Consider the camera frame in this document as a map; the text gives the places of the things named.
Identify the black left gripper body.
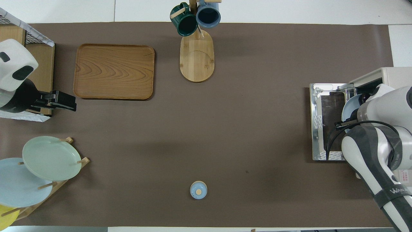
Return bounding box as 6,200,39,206
31,91,58,113

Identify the light blue ribbed plate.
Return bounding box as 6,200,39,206
341,94,366,131

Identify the beige toaster oven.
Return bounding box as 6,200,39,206
349,67,412,187

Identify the marble print basket cloth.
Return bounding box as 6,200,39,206
0,110,51,122
0,7,55,47

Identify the pale green plate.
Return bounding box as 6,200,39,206
22,136,82,181

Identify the wooden serving tray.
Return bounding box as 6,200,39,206
73,43,155,100

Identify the wooden plate rack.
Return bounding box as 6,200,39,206
0,137,90,223

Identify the light blue racked plate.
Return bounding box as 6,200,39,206
0,157,53,208

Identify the yellow plate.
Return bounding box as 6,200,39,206
0,204,20,231

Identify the brown table mat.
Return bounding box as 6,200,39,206
0,22,409,227

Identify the wooden mug tree stand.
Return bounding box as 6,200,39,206
170,0,222,83

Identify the dark green mug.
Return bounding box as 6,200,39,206
170,3,198,36

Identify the blue mug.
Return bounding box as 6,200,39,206
196,0,221,28

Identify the wire basket with wooden boards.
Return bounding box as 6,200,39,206
0,7,55,122

